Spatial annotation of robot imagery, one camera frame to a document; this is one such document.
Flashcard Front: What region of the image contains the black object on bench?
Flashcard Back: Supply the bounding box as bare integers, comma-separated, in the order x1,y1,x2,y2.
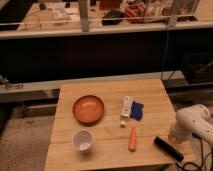
102,10,124,26

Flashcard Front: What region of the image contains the grey metal post left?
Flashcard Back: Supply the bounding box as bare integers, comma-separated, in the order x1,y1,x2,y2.
78,0,89,32

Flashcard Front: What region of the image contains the blue cloth piece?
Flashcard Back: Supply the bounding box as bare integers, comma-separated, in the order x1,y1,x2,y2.
130,102,144,121

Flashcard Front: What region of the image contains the grey metal post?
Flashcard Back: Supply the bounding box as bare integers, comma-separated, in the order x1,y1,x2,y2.
78,0,89,32
167,0,181,28

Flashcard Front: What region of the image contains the orange carrot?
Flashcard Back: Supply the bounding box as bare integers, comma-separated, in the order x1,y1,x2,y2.
128,126,137,151

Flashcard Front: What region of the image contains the black box right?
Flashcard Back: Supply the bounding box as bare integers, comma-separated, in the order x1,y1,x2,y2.
181,53,213,84

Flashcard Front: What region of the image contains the red object on bench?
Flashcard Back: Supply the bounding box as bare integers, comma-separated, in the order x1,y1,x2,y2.
124,4,145,24

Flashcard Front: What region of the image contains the black cable on floor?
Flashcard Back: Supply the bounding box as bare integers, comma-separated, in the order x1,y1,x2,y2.
175,138,213,171

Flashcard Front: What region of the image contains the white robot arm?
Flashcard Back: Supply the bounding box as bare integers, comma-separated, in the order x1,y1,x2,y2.
168,104,213,146

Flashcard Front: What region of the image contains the white cup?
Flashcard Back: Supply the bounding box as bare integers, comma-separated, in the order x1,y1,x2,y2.
72,129,93,154

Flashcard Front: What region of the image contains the white tube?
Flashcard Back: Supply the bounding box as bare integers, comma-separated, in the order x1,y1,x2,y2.
120,96,133,127

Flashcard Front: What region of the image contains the orange plate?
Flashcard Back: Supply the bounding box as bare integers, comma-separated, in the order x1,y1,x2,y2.
73,95,104,124

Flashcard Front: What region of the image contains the grey metal post right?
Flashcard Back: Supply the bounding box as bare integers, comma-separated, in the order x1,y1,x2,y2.
167,0,181,28

